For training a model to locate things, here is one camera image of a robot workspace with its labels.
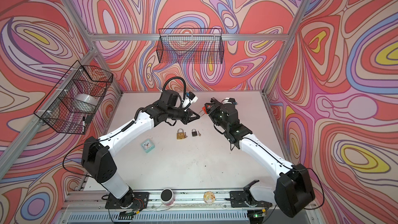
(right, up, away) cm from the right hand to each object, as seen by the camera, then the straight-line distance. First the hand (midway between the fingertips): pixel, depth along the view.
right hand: (205, 109), depth 78 cm
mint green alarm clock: (-34, -22, +11) cm, 41 cm away
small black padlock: (-6, -15, +18) cm, 25 cm away
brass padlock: (-15, -16, +17) cm, 28 cm away
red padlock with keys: (-1, 0, -2) cm, 2 cm away
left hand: (-3, -3, -2) cm, 5 cm away
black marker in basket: (-58, -7, -6) cm, 59 cm away
